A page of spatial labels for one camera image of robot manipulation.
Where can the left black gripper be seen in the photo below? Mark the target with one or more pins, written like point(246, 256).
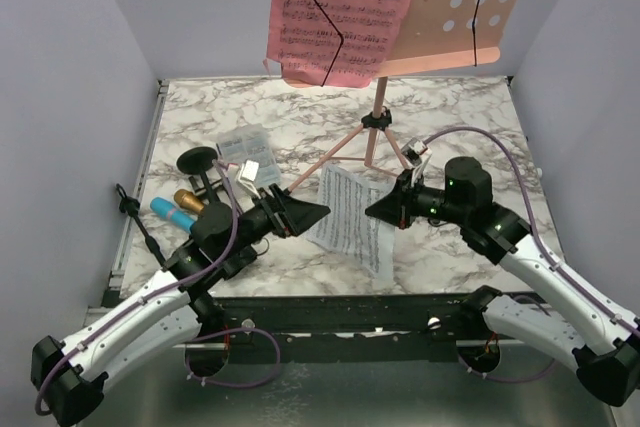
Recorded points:
point(289, 217)

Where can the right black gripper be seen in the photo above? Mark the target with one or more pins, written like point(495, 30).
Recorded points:
point(405, 202)

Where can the white paper sheet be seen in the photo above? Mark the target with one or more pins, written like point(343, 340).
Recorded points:
point(348, 230)

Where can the gold microphone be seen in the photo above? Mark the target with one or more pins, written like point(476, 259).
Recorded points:
point(187, 200)

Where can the black desktop mic stand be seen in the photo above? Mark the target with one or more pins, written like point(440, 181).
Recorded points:
point(197, 162)

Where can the pink sheet music page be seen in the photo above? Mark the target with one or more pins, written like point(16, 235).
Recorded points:
point(339, 43)

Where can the pink music stand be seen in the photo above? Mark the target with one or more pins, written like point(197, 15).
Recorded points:
point(434, 35)

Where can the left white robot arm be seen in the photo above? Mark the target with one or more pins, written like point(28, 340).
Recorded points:
point(73, 375)

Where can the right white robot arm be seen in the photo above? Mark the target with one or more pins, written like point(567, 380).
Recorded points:
point(592, 335)

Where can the clear plastic compartment box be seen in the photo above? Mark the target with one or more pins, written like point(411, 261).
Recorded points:
point(250, 142)

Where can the blue microphone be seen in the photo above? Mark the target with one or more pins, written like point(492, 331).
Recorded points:
point(169, 212)

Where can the black round-base mic stand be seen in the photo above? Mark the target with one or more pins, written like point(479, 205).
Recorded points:
point(131, 206)

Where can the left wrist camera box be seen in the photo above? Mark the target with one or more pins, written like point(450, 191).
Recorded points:
point(244, 175)

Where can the black mounting rail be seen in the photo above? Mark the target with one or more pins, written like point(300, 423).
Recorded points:
point(348, 329)

